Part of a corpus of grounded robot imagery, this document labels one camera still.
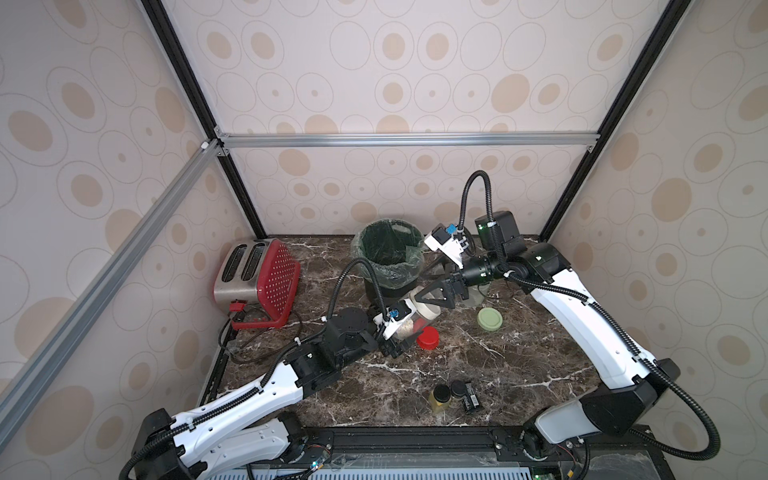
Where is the beige lid jar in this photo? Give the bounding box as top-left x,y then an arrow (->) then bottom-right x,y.
395,299 -> 441,340

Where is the red jar lid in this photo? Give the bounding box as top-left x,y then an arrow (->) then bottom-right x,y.
417,326 -> 440,351

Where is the light green jar lid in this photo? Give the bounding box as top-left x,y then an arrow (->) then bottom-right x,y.
477,307 -> 503,332

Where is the clear oatmeal jar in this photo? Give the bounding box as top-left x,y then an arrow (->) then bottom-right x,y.
462,284 -> 490,308

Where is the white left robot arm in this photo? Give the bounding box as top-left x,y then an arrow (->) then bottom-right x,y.
118,291 -> 417,479

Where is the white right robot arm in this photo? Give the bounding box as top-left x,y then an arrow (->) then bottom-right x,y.
415,170 -> 721,461

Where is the black trash bin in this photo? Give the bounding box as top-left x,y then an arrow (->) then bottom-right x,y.
371,262 -> 422,305

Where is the yellow spice jar black lid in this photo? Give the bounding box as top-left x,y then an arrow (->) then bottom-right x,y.
429,384 -> 452,414

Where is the dark spice jar black lid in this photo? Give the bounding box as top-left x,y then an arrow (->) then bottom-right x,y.
449,380 -> 468,406

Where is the small black box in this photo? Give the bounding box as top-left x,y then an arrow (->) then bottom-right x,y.
462,382 -> 483,413

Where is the red polka dot toaster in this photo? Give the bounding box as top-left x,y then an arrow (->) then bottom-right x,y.
213,239 -> 300,331

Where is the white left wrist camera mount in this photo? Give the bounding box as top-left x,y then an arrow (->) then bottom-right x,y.
373,298 -> 415,340

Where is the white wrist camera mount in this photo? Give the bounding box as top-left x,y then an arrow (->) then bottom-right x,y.
424,224 -> 469,270
373,298 -> 415,340

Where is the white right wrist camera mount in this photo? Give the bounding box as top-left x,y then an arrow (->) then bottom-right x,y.
424,224 -> 469,270

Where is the aluminium frame rail back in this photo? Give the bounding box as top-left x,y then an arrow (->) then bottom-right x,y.
204,131 -> 600,152

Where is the aluminium frame rail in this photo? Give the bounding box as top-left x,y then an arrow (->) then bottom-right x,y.
204,131 -> 600,152
1,139 -> 221,448

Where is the black toaster power cord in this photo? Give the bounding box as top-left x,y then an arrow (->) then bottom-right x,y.
218,308 -> 304,366

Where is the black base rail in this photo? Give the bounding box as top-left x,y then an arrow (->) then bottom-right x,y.
272,417 -> 672,478

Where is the aluminium frame rail left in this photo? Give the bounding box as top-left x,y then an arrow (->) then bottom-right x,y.
1,139 -> 221,448

